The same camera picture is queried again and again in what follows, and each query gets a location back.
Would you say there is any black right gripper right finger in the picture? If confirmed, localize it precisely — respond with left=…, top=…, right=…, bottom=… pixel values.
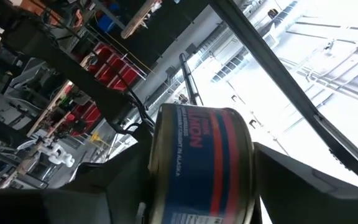
left=252, top=142, right=358, bottom=224

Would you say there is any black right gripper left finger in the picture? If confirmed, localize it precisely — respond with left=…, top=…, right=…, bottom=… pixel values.
left=59, top=124, right=157, bottom=224

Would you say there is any gold can blue red label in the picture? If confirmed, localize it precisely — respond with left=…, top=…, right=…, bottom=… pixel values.
left=147, top=103, right=256, bottom=224

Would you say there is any red storage bin shelf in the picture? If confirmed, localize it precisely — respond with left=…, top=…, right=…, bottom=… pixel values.
left=68, top=42, right=147, bottom=138

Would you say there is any black ribbed pole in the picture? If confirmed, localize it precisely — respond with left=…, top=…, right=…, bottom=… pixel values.
left=178, top=52, right=204, bottom=106

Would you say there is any blue storage bin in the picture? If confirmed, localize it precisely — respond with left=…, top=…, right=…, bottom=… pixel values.
left=97, top=2, right=121, bottom=34

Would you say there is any long wooden board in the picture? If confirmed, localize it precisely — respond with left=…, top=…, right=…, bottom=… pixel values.
left=120, top=0, right=163, bottom=40

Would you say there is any black overhead frame bar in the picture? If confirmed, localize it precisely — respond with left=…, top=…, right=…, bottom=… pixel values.
left=209, top=0, right=358, bottom=192

